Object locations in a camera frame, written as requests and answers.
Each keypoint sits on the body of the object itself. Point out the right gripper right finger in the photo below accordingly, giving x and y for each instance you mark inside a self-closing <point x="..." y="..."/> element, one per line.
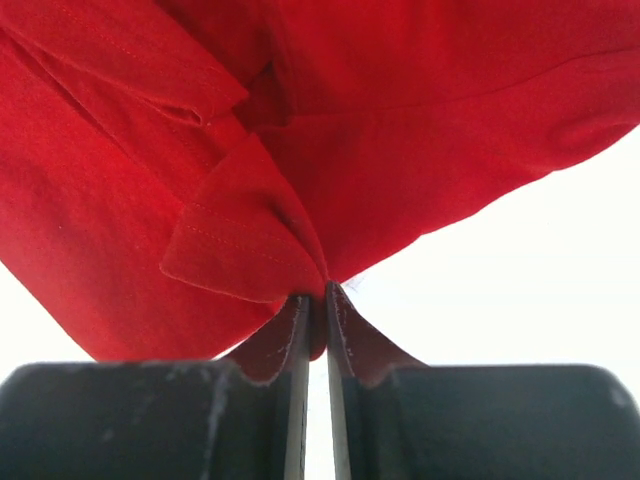
<point x="395" y="417"/>

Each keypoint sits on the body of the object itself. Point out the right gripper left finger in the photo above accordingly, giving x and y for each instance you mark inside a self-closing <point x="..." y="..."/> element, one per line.
<point x="242" y="416"/>

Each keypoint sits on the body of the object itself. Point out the red t-shirt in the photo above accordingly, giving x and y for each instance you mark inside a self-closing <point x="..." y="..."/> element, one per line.
<point x="172" y="171"/>

